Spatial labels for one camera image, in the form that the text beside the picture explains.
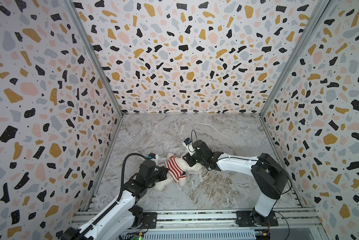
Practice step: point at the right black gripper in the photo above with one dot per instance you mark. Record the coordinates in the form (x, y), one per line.
(192, 159)

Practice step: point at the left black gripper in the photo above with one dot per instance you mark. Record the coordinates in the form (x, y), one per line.
(164, 174)

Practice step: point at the white plush teddy bear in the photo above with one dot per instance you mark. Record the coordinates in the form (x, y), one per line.
(161, 185)

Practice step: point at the red white striped knit sweater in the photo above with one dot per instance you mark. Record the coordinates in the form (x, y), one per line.
(177, 173)

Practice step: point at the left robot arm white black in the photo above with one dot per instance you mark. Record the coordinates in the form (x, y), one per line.
(122, 213)

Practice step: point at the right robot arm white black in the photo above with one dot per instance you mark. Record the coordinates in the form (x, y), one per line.
(270, 177)

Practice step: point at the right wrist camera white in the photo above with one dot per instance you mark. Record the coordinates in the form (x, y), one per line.
(187, 143)

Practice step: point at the white slotted cable duct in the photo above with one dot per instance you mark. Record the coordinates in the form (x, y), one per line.
(196, 235)

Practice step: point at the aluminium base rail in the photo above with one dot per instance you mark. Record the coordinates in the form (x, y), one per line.
(230, 219)

